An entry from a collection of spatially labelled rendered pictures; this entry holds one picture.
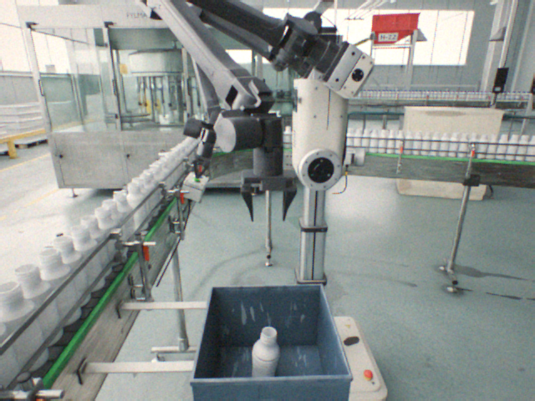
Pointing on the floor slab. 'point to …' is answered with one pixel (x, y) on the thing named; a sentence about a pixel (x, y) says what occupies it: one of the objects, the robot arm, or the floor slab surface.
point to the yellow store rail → (18, 139)
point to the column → (495, 46)
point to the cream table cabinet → (456, 122)
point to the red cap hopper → (408, 24)
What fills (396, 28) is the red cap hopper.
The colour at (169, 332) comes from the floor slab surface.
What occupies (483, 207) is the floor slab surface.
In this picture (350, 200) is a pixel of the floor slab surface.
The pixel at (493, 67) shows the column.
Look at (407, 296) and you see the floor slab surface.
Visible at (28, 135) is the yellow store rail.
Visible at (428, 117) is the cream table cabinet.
